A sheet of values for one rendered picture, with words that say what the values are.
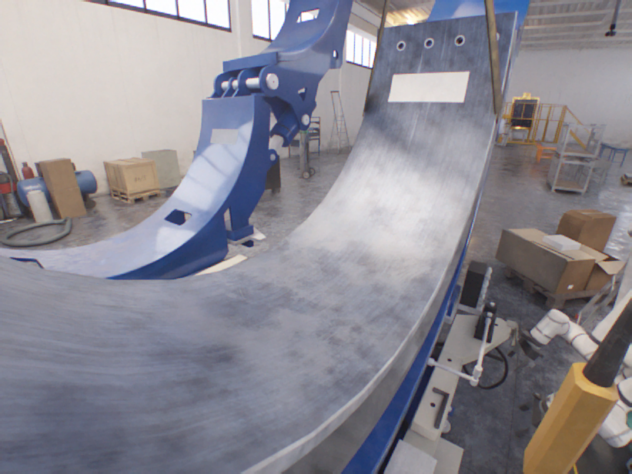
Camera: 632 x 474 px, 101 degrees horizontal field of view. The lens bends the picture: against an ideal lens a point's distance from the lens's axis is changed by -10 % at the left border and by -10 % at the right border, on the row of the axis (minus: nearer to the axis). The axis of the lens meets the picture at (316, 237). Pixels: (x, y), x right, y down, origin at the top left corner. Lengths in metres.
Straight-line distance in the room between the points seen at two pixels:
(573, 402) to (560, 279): 3.30
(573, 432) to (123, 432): 0.77
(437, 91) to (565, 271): 2.79
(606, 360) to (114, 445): 0.73
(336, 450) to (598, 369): 0.52
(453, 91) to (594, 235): 3.44
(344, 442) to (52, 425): 0.55
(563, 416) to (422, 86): 1.47
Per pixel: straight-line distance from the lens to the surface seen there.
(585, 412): 0.78
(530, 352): 1.77
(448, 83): 1.70
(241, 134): 2.79
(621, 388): 1.53
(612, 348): 0.72
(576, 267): 4.07
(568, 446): 0.85
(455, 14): 3.11
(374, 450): 1.10
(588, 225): 4.59
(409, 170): 1.49
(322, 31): 3.70
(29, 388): 0.39
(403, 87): 1.77
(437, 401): 1.49
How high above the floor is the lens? 1.94
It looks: 23 degrees down
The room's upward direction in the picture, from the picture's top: straight up
